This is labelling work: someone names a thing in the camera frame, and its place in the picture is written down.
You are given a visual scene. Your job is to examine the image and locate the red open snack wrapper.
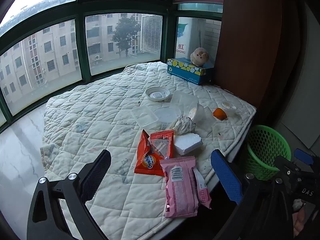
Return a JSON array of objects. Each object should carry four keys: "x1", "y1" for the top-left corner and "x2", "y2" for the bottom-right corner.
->
[{"x1": 149, "y1": 129, "x2": 175, "y2": 159}]

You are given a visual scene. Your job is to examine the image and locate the beige apartment building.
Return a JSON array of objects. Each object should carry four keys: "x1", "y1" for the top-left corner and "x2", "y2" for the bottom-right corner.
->
[{"x1": 0, "y1": 12, "x2": 140, "y2": 108}]

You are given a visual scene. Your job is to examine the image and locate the small round plastic lid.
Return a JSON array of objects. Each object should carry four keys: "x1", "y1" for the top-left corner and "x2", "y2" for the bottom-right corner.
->
[{"x1": 145, "y1": 86, "x2": 171, "y2": 102}]

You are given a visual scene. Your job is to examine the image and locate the clear ribbed plastic tray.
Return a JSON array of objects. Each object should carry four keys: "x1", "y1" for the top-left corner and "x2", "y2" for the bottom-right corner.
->
[{"x1": 171, "y1": 90, "x2": 200, "y2": 113}]

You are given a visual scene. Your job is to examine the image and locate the orange snack packet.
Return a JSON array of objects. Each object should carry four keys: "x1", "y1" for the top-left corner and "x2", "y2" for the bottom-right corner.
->
[{"x1": 134, "y1": 129, "x2": 165, "y2": 176}]

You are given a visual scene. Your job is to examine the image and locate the large pink snack packet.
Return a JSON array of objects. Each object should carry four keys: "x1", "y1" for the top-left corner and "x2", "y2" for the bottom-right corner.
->
[{"x1": 159, "y1": 156, "x2": 199, "y2": 218}]

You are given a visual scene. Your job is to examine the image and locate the large clear round lid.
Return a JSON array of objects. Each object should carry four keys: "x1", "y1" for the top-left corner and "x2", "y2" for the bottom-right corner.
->
[{"x1": 153, "y1": 106, "x2": 179, "y2": 125}]

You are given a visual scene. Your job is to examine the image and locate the beige plush toy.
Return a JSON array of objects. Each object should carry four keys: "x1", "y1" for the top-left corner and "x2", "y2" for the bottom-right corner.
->
[{"x1": 190, "y1": 47, "x2": 210, "y2": 67}]

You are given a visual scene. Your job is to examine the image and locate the clear pudding cup printed lid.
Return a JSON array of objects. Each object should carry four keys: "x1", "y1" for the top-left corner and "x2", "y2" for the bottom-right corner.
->
[{"x1": 222, "y1": 101, "x2": 240, "y2": 118}]

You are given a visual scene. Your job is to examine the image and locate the green tree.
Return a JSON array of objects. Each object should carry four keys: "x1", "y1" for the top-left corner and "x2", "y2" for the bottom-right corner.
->
[{"x1": 112, "y1": 14, "x2": 142, "y2": 58}]

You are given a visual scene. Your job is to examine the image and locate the crumpled foil ball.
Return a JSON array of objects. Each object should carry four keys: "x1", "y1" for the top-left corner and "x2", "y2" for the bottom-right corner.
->
[{"x1": 174, "y1": 115, "x2": 197, "y2": 134}]

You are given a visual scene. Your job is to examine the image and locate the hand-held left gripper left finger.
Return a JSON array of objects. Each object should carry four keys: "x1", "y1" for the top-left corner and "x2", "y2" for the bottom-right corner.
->
[{"x1": 27, "y1": 149, "x2": 112, "y2": 240}]

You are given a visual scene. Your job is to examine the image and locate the dark green window frame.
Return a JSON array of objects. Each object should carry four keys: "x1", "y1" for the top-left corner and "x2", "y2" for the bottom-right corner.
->
[{"x1": 0, "y1": 0, "x2": 223, "y2": 133}]

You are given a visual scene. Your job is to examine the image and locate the brown wooden cabinet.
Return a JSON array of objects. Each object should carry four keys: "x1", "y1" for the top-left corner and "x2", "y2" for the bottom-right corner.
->
[{"x1": 212, "y1": 0, "x2": 300, "y2": 130}]

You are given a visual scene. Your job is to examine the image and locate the clear plastic cup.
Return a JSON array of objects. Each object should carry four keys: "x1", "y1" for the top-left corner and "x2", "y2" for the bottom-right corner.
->
[{"x1": 189, "y1": 104, "x2": 213, "y2": 133}]

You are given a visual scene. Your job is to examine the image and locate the small pink snack wrapper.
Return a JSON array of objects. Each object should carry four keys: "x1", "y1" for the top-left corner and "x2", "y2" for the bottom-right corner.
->
[{"x1": 192, "y1": 167, "x2": 212, "y2": 209}]

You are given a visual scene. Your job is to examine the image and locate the clear rectangular plastic container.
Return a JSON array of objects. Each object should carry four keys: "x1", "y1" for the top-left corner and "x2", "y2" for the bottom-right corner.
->
[{"x1": 131, "y1": 105, "x2": 159, "y2": 128}]

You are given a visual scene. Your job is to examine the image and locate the white printed carton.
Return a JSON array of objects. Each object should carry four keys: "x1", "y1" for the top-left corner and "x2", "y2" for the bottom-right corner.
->
[{"x1": 176, "y1": 17, "x2": 194, "y2": 58}]

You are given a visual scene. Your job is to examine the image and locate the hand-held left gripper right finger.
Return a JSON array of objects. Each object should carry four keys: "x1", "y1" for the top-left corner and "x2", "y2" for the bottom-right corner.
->
[{"x1": 211, "y1": 149, "x2": 294, "y2": 240}]

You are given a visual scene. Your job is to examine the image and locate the blue dotted tissue box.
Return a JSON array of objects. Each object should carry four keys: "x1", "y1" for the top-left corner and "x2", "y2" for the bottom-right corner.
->
[{"x1": 167, "y1": 58, "x2": 213, "y2": 85}]

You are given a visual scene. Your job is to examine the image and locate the white styrofoam piece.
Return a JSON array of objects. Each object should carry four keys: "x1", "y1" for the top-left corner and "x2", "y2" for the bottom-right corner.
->
[{"x1": 174, "y1": 134, "x2": 203, "y2": 156}]

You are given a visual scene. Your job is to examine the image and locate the white louvred outdoor unit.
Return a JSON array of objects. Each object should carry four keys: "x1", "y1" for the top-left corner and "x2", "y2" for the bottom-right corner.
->
[{"x1": 141, "y1": 14, "x2": 163, "y2": 54}]

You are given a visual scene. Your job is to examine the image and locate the green mesh plastic basket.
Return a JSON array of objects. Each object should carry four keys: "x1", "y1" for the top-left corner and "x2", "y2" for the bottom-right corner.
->
[{"x1": 244, "y1": 125, "x2": 292, "y2": 180}]

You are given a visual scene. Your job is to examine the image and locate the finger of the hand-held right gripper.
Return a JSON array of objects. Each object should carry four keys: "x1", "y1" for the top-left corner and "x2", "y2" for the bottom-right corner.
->
[
  {"x1": 275, "y1": 156, "x2": 302, "y2": 178},
  {"x1": 294, "y1": 149, "x2": 314, "y2": 165}
]

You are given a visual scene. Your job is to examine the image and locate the white quilted mat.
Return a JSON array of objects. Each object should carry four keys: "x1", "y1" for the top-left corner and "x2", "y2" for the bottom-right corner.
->
[{"x1": 41, "y1": 61, "x2": 257, "y2": 240}]

